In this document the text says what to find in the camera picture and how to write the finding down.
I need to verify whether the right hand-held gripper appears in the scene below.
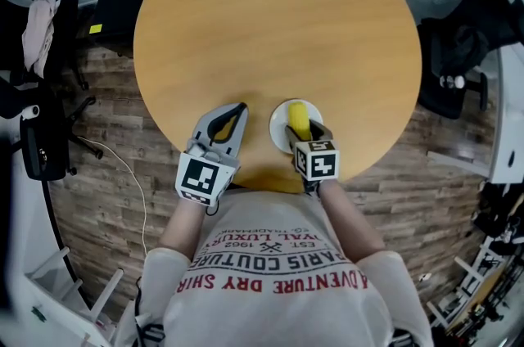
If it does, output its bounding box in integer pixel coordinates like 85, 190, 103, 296
284, 119, 341, 196

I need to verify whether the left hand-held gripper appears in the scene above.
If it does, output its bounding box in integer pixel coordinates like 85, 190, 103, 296
174, 101, 251, 209

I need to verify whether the white round plate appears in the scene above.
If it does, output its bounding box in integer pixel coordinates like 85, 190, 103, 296
268, 98, 325, 155

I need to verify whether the person's right forearm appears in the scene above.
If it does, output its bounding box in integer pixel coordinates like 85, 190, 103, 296
317, 178, 386, 265

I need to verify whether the person's left forearm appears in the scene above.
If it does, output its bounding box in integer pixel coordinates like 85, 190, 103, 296
158, 196, 206, 261

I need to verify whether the clear plastic bottle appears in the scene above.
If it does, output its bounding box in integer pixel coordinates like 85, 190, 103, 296
439, 74, 467, 90

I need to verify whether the person's printed white shirt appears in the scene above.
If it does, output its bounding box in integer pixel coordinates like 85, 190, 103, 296
138, 188, 436, 347

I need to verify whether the black cabinet with yellow sticker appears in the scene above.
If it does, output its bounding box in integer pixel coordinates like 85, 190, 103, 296
90, 0, 165, 42

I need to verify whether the black office chair with bottle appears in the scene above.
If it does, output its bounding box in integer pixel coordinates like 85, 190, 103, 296
416, 0, 517, 121

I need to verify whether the black swivel chair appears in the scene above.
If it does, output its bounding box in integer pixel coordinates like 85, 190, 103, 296
17, 91, 105, 183

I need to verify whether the black office chair with clothing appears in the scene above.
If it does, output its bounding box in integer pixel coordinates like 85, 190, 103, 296
0, 0, 90, 92

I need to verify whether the white desk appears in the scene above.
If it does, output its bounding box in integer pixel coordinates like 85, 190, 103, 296
488, 45, 524, 185

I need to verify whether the pale clothing on chair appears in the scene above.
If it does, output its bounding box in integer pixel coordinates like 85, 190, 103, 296
21, 0, 59, 79

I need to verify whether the metal equipment rack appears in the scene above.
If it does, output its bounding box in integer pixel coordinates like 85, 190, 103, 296
425, 181, 524, 338

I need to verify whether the white floor cable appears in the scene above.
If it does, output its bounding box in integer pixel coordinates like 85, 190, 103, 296
76, 135, 149, 259

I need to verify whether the white table frame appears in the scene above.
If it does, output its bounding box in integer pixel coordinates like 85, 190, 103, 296
22, 246, 138, 347

